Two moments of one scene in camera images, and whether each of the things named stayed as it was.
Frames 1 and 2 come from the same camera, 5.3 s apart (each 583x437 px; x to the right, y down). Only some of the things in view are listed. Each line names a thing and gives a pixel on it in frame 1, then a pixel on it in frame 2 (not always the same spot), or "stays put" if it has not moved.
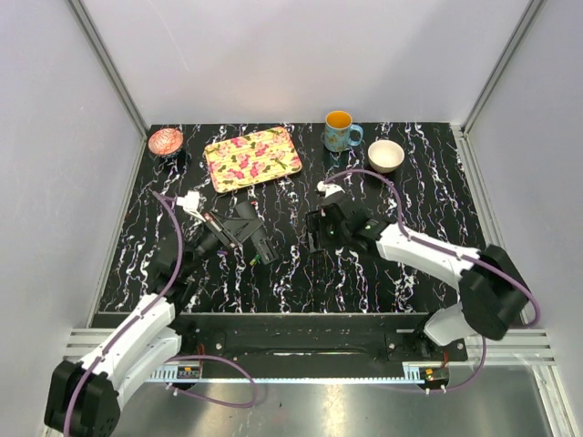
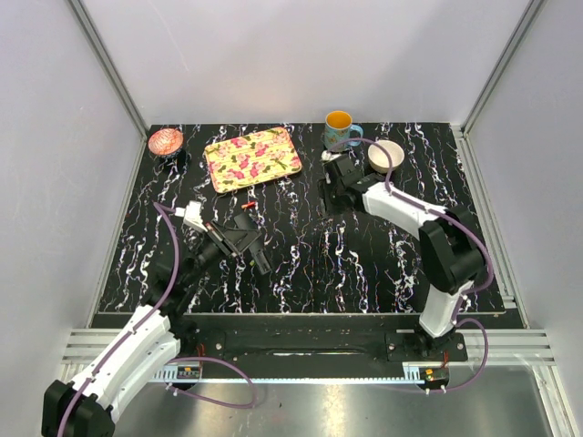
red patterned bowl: (165, 141) stays put
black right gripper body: (332, 236) -> (331, 194)
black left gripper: (234, 230) -> (232, 241)
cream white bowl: (384, 156) stays put
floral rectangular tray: (251, 159) stays put
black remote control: (264, 246) -> (260, 260)
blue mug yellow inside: (339, 132) stays put
